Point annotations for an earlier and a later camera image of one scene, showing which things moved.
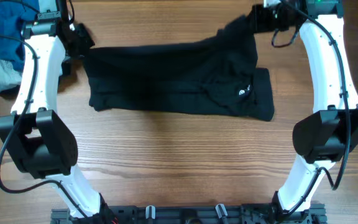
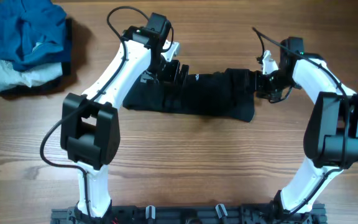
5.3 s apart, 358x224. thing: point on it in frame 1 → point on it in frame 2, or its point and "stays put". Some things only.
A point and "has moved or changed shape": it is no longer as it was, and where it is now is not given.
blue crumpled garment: x=5 y=20 stays put
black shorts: x=216 y=74 has moved or changed shape
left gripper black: x=81 y=40 → x=183 y=74
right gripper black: x=260 y=18 → x=257 y=82
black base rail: x=230 y=214 stays put
